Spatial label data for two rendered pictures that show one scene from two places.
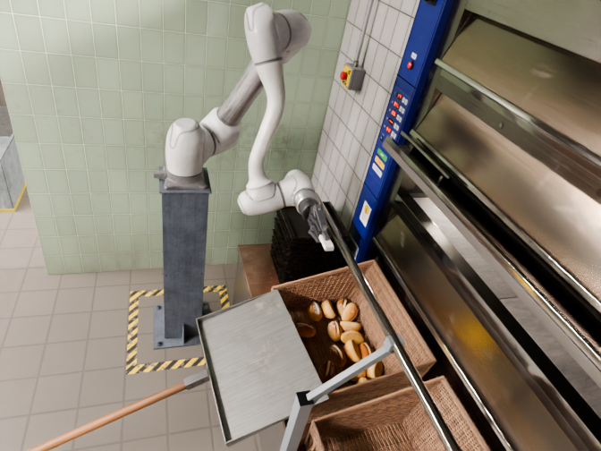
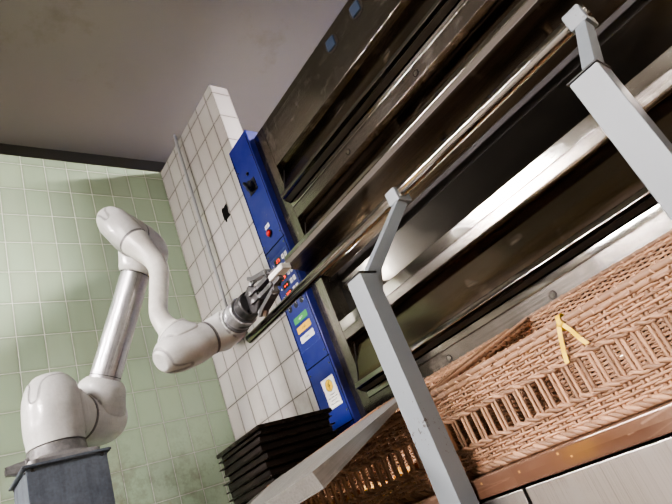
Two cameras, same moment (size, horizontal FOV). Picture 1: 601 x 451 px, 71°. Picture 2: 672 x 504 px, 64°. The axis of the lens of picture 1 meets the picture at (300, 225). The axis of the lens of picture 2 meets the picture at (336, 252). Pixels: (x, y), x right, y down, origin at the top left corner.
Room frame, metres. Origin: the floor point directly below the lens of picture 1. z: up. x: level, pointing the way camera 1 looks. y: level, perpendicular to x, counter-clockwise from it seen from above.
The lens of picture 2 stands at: (-0.12, 0.25, 0.60)
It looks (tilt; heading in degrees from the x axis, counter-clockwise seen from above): 25 degrees up; 337
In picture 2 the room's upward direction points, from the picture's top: 23 degrees counter-clockwise
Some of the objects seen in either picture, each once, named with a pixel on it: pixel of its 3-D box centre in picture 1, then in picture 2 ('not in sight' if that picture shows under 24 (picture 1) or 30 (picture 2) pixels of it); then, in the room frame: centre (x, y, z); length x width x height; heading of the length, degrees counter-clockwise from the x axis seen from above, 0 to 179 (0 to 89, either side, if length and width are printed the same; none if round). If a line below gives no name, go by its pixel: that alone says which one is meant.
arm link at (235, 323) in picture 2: (307, 202); (241, 313); (1.32, -0.01, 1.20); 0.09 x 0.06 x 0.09; 113
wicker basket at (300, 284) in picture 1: (342, 332); (400, 436); (1.17, -0.26, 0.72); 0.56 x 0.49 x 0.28; 24
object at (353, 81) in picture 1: (352, 76); not in sight; (2.11, -0.09, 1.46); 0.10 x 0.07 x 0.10; 24
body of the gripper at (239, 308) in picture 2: (312, 214); (252, 301); (1.25, -0.03, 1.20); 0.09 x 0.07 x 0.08; 23
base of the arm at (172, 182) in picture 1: (180, 173); (50, 459); (1.60, 0.58, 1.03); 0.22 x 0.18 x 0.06; 113
